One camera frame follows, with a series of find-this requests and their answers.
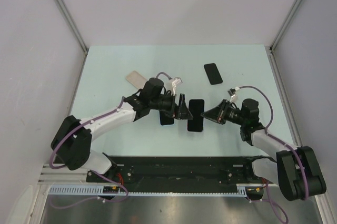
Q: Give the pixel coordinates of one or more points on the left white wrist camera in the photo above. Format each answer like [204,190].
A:
[173,84]

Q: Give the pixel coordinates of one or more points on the light blue phone case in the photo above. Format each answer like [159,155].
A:
[166,125]

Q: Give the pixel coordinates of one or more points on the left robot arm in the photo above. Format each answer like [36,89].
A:
[72,142]

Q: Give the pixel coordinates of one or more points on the beige phone case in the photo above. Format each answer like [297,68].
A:
[136,79]

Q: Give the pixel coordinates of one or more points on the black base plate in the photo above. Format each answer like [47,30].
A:
[185,174]

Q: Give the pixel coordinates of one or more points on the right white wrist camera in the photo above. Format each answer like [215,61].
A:
[233,94]

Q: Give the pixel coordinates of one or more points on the aluminium frame post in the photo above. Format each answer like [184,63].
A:
[289,17]
[72,25]

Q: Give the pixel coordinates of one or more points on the purple phone case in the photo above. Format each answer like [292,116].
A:
[188,124]

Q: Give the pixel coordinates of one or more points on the right aluminium frame post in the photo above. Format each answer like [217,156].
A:
[289,17]

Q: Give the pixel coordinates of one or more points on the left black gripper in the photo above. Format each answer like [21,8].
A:
[182,112]

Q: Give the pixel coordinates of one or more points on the aluminium front rail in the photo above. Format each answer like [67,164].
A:
[62,176]

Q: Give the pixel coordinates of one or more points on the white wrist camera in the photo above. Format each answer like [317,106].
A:
[233,94]
[173,84]

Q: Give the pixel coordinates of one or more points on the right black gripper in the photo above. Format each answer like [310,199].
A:
[218,113]

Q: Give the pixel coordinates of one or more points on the black phone blue edge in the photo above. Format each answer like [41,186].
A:
[166,118]

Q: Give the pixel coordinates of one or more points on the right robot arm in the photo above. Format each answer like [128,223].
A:
[294,169]

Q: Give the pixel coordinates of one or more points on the left aluminium frame post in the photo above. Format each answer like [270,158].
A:
[72,25]

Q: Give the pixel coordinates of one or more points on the white slotted cable duct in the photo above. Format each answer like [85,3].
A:
[102,190]

